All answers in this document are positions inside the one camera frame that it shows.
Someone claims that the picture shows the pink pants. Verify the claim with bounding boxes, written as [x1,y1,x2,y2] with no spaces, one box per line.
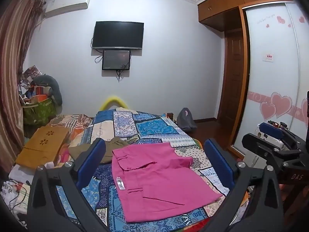
[112,143,222,223]

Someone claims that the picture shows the olive green pants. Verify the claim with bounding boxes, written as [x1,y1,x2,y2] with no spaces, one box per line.
[69,137,134,164]

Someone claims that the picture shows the orange wooden lap desk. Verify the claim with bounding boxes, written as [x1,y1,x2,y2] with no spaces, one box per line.
[15,126,69,169]

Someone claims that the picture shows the brown wooden door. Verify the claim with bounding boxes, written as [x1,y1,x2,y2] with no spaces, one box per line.
[218,29,244,128]

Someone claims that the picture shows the grey backpack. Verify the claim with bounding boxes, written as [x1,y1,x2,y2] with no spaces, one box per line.
[177,107,197,132]

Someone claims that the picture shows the striped orange blanket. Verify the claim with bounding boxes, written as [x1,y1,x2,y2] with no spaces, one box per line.
[47,114,93,149]

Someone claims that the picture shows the green storage basket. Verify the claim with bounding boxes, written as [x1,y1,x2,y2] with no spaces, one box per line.
[23,98,57,126]

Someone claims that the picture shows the blue patchwork bedspread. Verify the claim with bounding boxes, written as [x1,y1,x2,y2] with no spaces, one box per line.
[66,108,229,231]

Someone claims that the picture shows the grey neck pillow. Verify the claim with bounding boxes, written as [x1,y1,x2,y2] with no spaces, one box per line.
[31,75,62,106]

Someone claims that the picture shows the wooden upper cabinet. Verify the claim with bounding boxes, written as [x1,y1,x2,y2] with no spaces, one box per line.
[198,0,291,32]

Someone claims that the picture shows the white air conditioner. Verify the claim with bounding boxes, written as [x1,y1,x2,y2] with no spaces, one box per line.
[45,0,90,18]

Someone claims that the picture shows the small black wall monitor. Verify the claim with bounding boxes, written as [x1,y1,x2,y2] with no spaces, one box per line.
[102,50,131,71]

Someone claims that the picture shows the black wall television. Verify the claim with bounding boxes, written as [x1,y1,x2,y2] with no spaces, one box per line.
[92,21,144,50]

